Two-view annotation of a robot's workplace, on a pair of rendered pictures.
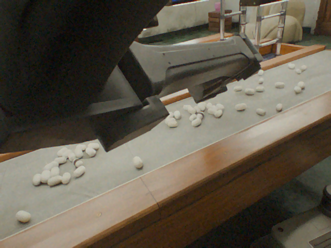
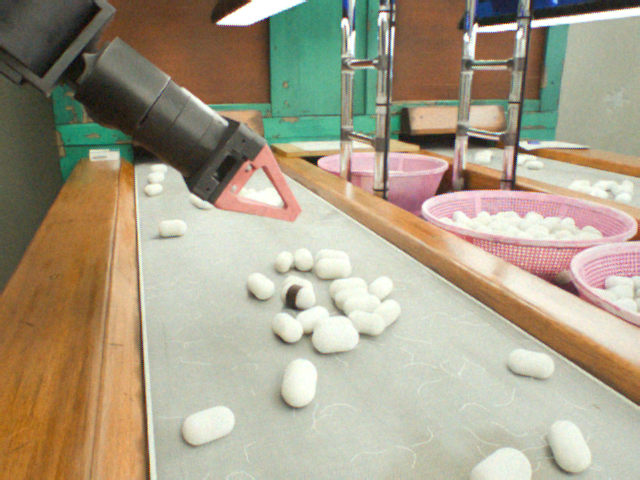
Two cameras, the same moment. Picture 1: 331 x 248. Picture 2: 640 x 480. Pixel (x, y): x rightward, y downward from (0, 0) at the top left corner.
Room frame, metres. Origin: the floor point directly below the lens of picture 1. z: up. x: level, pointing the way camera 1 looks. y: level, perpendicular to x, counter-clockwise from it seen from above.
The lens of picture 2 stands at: (0.74, -0.56, 0.95)
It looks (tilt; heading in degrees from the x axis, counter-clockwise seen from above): 17 degrees down; 97
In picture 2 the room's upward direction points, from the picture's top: straight up
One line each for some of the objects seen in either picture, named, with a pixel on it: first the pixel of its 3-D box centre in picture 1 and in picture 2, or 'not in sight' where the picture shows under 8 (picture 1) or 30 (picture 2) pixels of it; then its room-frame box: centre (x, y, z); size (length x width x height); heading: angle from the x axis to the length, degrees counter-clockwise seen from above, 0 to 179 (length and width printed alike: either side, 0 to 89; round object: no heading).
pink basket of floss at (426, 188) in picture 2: not in sight; (381, 183); (0.74, 0.56, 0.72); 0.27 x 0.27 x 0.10
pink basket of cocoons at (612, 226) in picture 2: not in sight; (519, 245); (0.93, 0.16, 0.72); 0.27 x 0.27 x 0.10
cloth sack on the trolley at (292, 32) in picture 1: (272, 31); not in sight; (3.44, -1.66, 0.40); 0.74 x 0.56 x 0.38; 117
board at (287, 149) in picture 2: not in sight; (344, 147); (0.64, 0.75, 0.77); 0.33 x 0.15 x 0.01; 25
